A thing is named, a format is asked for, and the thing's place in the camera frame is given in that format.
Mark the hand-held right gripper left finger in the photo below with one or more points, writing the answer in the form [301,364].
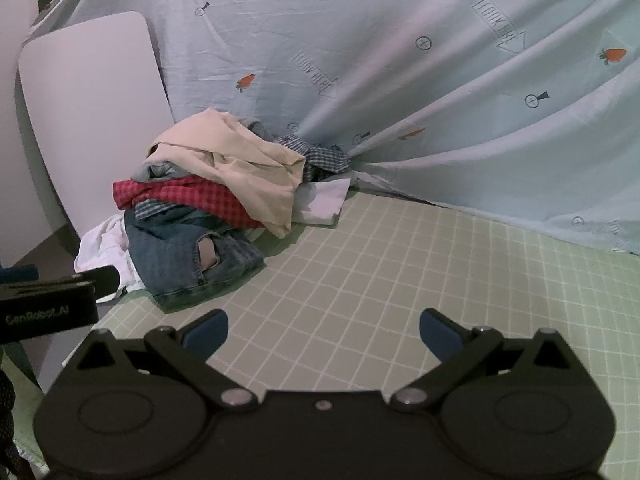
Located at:
[207,332]

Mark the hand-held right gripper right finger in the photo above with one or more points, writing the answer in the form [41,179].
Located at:
[440,335]

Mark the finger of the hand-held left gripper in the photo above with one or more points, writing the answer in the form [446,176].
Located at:
[107,280]

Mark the beige garment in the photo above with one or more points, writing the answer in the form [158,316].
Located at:
[250,160]

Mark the white garment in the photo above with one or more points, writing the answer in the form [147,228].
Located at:
[100,250]

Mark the ripped blue jeans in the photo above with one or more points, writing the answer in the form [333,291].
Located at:
[165,255]

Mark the green grid mat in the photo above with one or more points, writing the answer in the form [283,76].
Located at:
[400,270]

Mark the blue striped shirt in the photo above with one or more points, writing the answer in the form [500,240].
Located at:
[150,207]

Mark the grey garment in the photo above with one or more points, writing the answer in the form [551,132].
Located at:
[150,170]

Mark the red checkered shirt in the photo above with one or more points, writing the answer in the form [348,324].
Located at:
[200,195]

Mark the white board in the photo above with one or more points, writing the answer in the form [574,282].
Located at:
[90,110]

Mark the white folded cloth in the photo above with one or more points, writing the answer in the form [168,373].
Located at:
[325,200]

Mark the blue checkered shirt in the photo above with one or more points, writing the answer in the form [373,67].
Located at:
[320,155]

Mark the light blue printed sheet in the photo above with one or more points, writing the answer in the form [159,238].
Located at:
[400,60]

